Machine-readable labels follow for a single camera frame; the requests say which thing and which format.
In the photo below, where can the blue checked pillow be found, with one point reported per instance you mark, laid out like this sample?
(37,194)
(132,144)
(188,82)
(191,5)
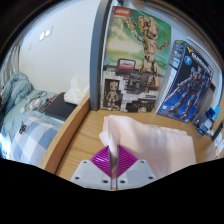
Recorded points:
(33,140)

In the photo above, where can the white wall switch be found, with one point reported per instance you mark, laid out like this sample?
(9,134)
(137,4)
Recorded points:
(46,33)

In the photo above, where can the black laptop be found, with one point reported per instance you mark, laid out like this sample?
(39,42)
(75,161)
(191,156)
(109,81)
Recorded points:
(60,107)

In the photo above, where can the blue robot model kit box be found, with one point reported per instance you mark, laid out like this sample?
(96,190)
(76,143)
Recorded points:
(186,86)

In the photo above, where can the bed with light blue sheet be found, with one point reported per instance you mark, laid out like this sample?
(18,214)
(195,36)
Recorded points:
(20,110)

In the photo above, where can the pink towel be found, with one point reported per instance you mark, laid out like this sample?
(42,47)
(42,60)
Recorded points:
(150,146)

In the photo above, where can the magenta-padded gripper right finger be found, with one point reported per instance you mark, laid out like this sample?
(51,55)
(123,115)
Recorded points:
(133,173)

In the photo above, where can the white plastic bag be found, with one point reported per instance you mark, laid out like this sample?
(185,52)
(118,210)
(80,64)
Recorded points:
(76,91)

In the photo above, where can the green tree-figure toy box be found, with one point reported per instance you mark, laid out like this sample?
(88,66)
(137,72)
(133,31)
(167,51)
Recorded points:
(133,50)

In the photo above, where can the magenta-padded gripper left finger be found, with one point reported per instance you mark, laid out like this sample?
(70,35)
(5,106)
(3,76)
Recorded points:
(96,173)

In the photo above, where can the grey metal desk frame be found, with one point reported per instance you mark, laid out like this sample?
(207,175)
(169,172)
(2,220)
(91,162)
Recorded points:
(98,66)

